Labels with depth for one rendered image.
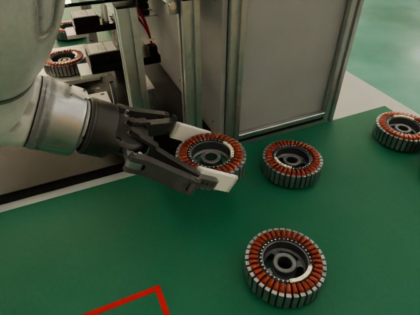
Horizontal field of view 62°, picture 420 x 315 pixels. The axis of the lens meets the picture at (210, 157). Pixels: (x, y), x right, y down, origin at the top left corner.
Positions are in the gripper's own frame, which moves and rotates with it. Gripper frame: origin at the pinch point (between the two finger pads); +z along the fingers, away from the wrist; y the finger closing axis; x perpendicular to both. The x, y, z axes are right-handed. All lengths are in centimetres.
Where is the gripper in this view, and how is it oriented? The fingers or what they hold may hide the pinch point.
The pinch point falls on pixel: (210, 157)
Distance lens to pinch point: 55.9
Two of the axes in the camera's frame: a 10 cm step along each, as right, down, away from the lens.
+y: -3.2, -6.0, 7.3
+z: 8.2, 2.1, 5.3
